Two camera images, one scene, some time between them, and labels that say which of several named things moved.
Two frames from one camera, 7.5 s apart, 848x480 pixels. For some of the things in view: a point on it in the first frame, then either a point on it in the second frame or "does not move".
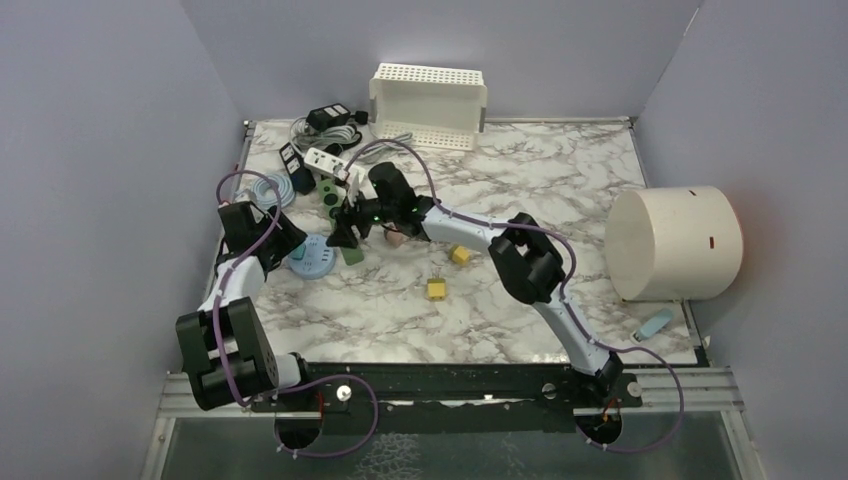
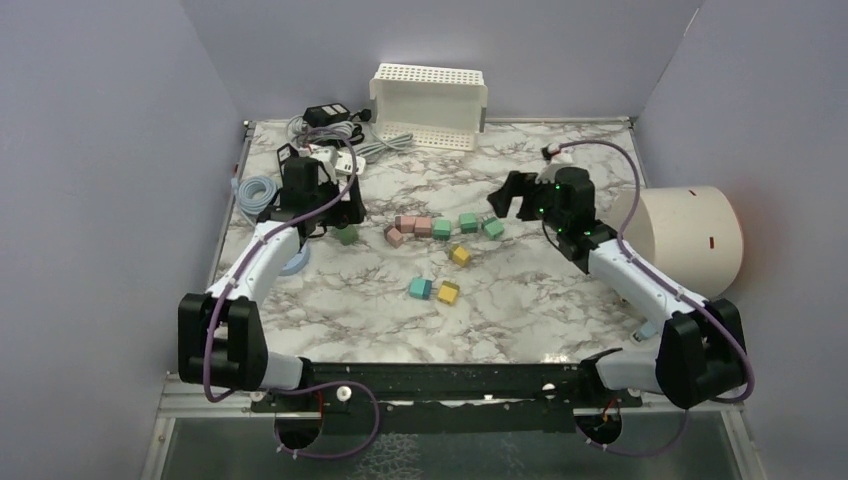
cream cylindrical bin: x=673 y=244 does not move
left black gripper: x=289 y=235 -> x=347 y=212
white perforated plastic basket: x=438 y=107 does not move
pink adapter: x=393 y=238 does not move
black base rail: x=447 y=397 does not move
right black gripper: x=342 y=237 -> x=516 y=184
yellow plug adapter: x=459 y=254 does not move
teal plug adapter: x=298 y=253 -> x=421 y=288
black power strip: x=334 y=114 does not move
